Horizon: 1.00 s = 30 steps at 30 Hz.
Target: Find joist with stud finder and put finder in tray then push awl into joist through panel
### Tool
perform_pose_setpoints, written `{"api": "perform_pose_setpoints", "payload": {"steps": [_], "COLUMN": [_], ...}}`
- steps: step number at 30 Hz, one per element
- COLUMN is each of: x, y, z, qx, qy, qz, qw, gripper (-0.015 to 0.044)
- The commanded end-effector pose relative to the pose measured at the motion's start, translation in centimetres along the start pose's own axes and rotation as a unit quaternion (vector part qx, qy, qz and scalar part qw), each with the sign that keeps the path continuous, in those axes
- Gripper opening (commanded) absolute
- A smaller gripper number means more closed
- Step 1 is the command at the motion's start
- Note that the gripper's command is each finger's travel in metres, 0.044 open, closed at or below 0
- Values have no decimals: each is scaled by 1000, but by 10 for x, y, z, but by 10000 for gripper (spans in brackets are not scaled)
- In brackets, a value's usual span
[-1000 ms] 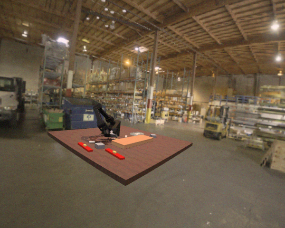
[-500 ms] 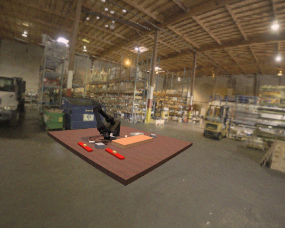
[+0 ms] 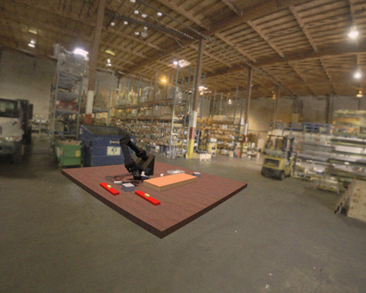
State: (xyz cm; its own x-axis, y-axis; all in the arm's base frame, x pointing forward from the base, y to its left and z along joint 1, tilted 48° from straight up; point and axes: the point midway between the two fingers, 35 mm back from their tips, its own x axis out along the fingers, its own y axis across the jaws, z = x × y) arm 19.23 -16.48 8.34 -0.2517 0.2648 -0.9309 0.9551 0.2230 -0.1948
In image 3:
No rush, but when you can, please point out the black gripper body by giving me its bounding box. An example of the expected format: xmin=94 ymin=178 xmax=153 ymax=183
xmin=139 ymin=165 xmax=151 ymax=176

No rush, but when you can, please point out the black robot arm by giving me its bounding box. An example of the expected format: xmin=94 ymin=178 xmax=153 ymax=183
xmin=119 ymin=134 xmax=149 ymax=180

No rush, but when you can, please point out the orange rectangular panel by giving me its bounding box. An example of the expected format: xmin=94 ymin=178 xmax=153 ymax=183
xmin=143 ymin=173 xmax=197 ymax=192

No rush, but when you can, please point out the red flat bar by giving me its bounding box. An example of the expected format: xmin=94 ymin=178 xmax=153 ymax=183
xmin=100 ymin=183 xmax=120 ymax=195
xmin=135 ymin=190 xmax=160 ymax=205

